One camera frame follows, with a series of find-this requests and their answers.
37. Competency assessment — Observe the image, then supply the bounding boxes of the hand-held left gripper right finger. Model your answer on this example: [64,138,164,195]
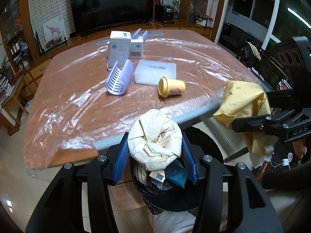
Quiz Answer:
[181,132,285,233]

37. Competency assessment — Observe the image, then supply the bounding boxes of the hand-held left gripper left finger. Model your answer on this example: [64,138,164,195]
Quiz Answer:
[25,132,129,233]

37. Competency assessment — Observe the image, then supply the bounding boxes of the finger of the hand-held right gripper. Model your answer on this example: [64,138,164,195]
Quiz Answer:
[265,89,296,108]
[232,109,302,137]

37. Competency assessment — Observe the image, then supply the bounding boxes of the yellow paper wrapper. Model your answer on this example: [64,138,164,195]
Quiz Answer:
[213,80,275,168]

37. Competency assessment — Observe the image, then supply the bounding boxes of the black trash bin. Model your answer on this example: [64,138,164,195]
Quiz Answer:
[130,126,223,213]

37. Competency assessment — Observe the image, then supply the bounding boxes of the white paper towel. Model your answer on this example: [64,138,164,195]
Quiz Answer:
[128,109,183,171]

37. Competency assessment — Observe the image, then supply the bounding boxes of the yellow paper cup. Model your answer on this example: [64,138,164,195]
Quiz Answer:
[158,76,186,99]

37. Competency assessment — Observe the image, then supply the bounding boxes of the purple ribbed plastic tray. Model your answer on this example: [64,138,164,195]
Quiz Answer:
[131,28,149,41]
[105,59,135,96]

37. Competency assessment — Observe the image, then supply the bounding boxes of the translucent white plastic box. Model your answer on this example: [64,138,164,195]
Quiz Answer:
[134,59,177,86]

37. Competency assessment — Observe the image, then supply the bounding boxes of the tall white carton box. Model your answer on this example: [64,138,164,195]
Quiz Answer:
[107,31,132,71]

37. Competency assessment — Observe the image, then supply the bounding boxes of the small white carton box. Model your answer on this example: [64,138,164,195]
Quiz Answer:
[128,39,144,59]

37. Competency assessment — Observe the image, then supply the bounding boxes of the person's right forearm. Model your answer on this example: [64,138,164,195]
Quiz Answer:
[262,160,311,191]

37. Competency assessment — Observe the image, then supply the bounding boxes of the person's right hand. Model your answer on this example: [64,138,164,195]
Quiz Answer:
[293,137,307,159]

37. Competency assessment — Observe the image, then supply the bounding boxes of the teal wrapper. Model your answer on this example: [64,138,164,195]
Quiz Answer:
[169,161,188,189]

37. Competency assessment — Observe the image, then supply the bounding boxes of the barcode paper tag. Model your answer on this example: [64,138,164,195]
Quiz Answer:
[149,170,166,182]

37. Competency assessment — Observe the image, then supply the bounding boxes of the chair with patterned cloth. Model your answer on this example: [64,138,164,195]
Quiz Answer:
[236,40,262,66]

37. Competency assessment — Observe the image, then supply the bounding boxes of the clear plastic table cover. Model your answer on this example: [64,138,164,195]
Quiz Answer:
[23,29,263,175]

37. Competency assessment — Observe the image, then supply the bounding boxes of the person's light trousers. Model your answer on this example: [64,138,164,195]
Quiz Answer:
[147,189,311,233]

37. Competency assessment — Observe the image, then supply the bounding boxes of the stack of books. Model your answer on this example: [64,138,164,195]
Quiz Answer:
[0,75,16,105]

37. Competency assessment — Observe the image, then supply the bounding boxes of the potted green plant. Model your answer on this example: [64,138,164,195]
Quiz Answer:
[171,0,184,20]

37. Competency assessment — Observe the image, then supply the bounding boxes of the black coffee machine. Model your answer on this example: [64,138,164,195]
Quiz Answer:
[162,4,174,21]

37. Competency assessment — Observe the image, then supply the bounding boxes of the animal picture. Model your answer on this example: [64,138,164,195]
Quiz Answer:
[42,15,68,50]

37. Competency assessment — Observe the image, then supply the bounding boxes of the leafy houseplant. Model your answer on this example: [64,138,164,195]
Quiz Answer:
[0,55,11,77]

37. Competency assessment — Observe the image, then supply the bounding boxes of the black curved television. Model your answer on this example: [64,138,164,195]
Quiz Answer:
[69,0,156,36]

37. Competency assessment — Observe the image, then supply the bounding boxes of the wooden display cabinet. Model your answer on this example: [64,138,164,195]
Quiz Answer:
[0,0,32,62]

